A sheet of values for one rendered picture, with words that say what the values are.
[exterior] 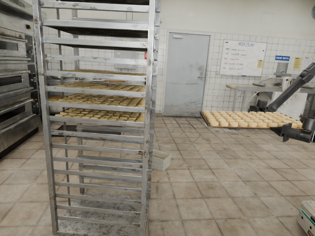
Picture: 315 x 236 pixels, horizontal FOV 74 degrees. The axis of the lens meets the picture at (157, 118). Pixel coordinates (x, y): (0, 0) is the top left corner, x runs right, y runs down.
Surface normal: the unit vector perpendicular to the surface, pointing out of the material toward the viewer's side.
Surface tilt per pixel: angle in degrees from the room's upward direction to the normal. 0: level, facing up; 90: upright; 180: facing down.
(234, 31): 90
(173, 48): 90
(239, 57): 90
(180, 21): 90
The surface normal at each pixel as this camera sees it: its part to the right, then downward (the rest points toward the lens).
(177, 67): 0.11, 0.26
